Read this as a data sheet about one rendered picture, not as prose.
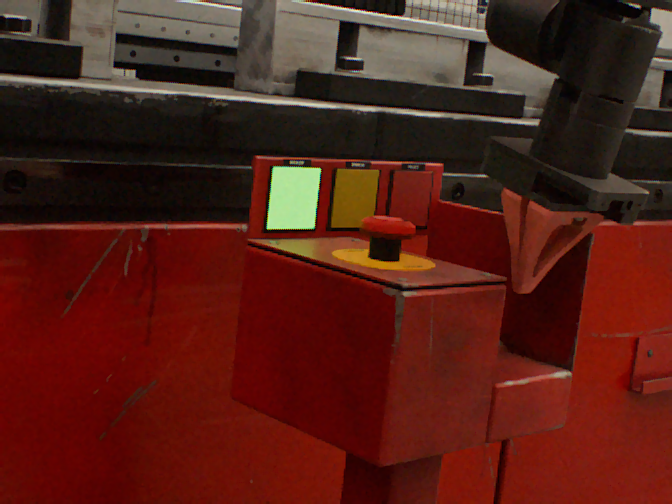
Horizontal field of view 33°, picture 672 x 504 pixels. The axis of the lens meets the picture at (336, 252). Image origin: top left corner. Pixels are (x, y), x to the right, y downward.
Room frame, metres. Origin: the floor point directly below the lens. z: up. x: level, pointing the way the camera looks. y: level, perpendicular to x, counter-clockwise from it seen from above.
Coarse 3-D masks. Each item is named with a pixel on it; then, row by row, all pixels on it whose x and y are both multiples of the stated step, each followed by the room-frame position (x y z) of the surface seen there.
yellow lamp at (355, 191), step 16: (336, 176) 0.86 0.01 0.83; (352, 176) 0.87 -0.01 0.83; (368, 176) 0.88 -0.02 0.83; (336, 192) 0.86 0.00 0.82; (352, 192) 0.87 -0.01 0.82; (368, 192) 0.88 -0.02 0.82; (336, 208) 0.86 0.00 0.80; (352, 208) 0.87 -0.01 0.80; (368, 208) 0.89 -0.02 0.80; (336, 224) 0.86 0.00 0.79; (352, 224) 0.87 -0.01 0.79
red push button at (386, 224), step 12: (372, 216) 0.79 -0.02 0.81; (384, 216) 0.79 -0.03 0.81; (360, 228) 0.78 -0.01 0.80; (372, 228) 0.77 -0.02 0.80; (384, 228) 0.76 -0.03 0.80; (396, 228) 0.76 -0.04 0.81; (408, 228) 0.77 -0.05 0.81; (372, 240) 0.78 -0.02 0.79; (384, 240) 0.77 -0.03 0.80; (396, 240) 0.77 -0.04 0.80; (372, 252) 0.78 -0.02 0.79; (384, 252) 0.77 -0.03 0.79; (396, 252) 0.78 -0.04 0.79
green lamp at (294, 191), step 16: (272, 176) 0.82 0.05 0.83; (288, 176) 0.83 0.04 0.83; (304, 176) 0.84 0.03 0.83; (272, 192) 0.82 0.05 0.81; (288, 192) 0.83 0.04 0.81; (304, 192) 0.84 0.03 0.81; (272, 208) 0.82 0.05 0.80; (288, 208) 0.83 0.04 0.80; (304, 208) 0.84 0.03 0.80; (272, 224) 0.82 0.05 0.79; (288, 224) 0.83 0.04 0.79; (304, 224) 0.84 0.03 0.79
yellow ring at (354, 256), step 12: (336, 252) 0.79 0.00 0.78; (348, 252) 0.79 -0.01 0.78; (360, 252) 0.80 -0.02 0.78; (360, 264) 0.75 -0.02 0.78; (372, 264) 0.75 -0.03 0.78; (384, 264) 0.76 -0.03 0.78; (396, 264) 0.76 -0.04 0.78; (408, 264) 0.77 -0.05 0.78; (420, 264) 0.78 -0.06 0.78; (432, 264) 0.78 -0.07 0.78
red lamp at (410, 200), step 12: (396, 180) 0.90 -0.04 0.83; (408, 180) 0.91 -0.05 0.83; (420, 180) 0.92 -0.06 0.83; (396, 192) 0.91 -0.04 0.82; (408, 192) 0.91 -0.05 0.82; (420, 192) 0.92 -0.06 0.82; (396, 204) 0.91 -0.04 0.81; (408, 204) 0.92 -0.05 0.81; (420, 204) 0.93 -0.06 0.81; (396, 216) 0.91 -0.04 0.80; (408, 216) 0.92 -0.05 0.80; (420, 216) 0.93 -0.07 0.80
